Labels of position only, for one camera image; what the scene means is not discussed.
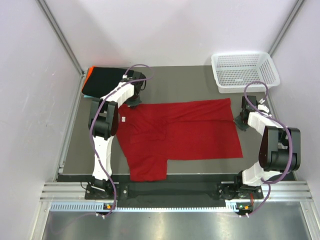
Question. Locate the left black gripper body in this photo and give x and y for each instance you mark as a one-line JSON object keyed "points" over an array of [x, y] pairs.
{"points": [[134, 101]]}

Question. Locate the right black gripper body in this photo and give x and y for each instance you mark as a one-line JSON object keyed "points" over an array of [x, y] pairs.
{"points": [[241, 123]]}

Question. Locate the red t shirt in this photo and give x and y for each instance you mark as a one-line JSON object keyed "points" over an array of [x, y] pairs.
{"points": [[152, 134]]}

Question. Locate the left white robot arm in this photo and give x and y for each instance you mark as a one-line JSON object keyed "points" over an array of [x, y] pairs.
{"points": [[103, 123]]}

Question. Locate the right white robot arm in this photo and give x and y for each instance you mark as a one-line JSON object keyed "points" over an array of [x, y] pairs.
{"points": [[280, 150]]}

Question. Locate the folded black t shirt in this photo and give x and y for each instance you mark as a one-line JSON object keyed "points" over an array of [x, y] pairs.
{"points": [[102, 81]]}

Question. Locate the folded light blue t shirt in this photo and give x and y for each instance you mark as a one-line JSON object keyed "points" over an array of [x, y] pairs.
{"points": [[86, 96]]}

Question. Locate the white plastic basket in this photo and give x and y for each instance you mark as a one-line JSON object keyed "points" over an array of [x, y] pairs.
{"points": [[233, 71]]}

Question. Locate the folded orange t shirt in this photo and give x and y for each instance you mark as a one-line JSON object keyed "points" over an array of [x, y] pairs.
{"points": [[87, 76]]}

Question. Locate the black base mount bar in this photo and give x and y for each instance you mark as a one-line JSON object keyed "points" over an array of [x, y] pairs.
{"points": [[177, 190]]}

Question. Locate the grey slotted cable duct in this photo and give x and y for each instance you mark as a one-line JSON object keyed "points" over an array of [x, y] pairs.
{"points": [[103, 207]]}

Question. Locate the right aluminium frame post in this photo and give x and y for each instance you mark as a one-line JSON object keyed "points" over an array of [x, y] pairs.
{"points": [[288, 21]]}

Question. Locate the aluminium frame post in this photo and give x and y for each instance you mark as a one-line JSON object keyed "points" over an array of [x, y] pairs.
{"points": [[288, 21], [60, 35]]}

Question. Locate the left aluminium frame post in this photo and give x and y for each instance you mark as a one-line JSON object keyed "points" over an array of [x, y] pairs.
{"points": [[60, 35]]}

